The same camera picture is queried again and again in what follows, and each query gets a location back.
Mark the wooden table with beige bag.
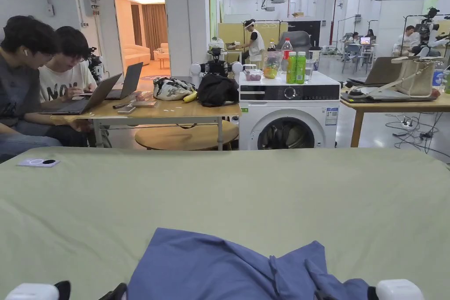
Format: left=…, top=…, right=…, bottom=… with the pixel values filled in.
left=338, top=54, right=450, bottom=148

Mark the cream sofa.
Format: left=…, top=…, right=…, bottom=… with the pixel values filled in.
left=121, top=43, right=152, bottom=68

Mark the blue shirt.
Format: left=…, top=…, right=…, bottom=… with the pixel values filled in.
left=126, top=228, right=379, bottom=300

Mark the round low wooden table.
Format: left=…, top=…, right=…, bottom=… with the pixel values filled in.
left=134, top=120, right=240, bottom=152

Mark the wooden table with laptops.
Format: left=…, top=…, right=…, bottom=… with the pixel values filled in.
left=38, top=62, right=243, bottom=151

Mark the pale phone with black ring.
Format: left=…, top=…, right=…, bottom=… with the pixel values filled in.
left=16, top=157, right=61, bottom=168

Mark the white washing machine with bottles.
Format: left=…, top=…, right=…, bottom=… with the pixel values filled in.
left=238, top=37, right=341, bottom=151

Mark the bed with pale green sheet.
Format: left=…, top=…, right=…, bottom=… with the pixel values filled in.
left=0, top=147, right=450, bottom=300

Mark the group of people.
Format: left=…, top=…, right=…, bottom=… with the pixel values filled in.
left=342, top=29, right=378, bottom=63

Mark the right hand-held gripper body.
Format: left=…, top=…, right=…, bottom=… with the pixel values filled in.
left=375, top=278, right=425, bottom=300

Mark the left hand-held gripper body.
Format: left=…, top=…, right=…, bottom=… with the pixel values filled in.
left=5, top=282, right=59, bottom=300

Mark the black and white humanoid robot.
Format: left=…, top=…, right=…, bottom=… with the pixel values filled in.
left=410, top=7, right=450, bottom=58
left=87, top=46, right=105, bottom=86
left=189, top=46, right=244, bottom=84

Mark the power strip with cables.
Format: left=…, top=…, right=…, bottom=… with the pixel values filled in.
left=384, top=113, right=450, bottom=164

